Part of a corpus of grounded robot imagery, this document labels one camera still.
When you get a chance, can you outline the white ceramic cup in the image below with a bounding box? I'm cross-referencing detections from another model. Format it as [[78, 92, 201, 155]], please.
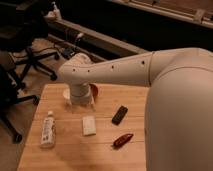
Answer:
[[63, 88, 70, 102]]

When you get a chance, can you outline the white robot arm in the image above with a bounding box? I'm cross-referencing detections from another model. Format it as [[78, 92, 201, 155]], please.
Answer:
[[59, 48, 213, 171]]

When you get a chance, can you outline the black rectangular bar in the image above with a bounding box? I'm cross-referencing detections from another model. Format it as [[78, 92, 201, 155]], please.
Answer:
[[112, 106, 128, 125]]

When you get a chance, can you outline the white rectangular block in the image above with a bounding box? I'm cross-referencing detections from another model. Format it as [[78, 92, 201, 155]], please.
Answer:
[[82, 116, 96, 136]]

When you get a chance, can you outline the white plastic bottle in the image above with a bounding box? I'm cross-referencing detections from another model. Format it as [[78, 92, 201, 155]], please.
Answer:
[[41, 111, 56, 148]]

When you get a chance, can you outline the white spray bottle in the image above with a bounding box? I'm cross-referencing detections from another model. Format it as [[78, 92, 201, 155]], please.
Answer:
[[52, 1, 62, 20]]

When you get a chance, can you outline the dark chair at left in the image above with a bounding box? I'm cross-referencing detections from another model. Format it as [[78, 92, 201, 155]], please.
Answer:
[[0, 50, 39, 143]]

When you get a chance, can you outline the black office chair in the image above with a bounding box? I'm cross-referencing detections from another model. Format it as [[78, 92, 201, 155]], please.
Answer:
[[0, 0, 59, 80]]

